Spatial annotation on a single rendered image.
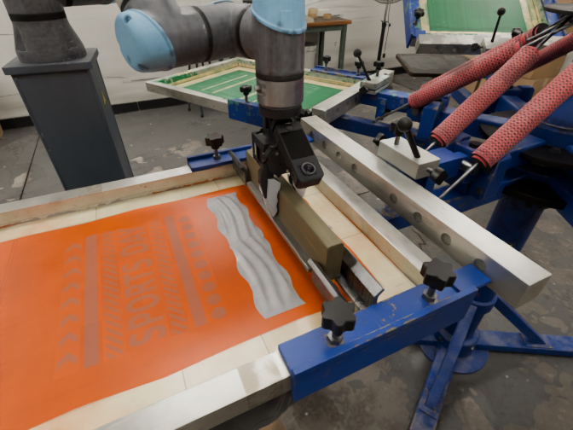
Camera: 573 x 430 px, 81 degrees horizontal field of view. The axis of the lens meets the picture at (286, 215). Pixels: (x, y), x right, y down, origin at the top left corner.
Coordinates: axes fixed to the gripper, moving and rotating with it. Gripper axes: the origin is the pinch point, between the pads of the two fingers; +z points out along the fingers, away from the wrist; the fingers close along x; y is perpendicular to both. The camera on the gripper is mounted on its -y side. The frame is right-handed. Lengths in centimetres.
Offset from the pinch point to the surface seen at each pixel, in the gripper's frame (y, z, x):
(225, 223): 7.0, 4.8, 10.5
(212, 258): -1.4, 5.3, 15.5
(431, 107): 25, -4, -60
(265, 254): -5.4, 4.7, 6.6
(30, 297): 2.4, 5.4, 44.9
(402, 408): -13, 101, -44
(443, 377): -15, 86, -59
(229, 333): -17.9, 5.4, 17.5
